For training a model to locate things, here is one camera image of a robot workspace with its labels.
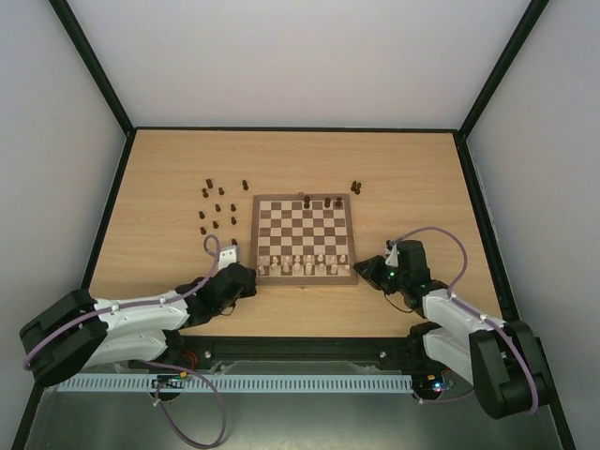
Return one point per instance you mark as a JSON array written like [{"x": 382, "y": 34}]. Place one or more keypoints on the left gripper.
[{"x": 251, "y": 289}]

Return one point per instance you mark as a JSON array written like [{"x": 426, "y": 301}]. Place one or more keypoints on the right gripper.
[{"x": 378, "y": 273}]

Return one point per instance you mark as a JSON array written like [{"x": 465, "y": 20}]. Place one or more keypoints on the wooden chess board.
[{"x": 281, "y": 226}]

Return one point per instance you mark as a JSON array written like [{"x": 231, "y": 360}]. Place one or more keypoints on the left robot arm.
[{"x": 80, "y": 331}]

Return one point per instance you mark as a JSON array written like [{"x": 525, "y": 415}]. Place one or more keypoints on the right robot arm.
[{"x": 501, "y": 360}]

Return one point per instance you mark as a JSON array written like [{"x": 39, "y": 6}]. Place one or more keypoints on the black aluminium frame rail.
[{"x": 386, "y": 353}]

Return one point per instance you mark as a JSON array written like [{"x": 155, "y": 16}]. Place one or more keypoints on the white slotted cable duct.
[{"x": 239, "y": 384}]

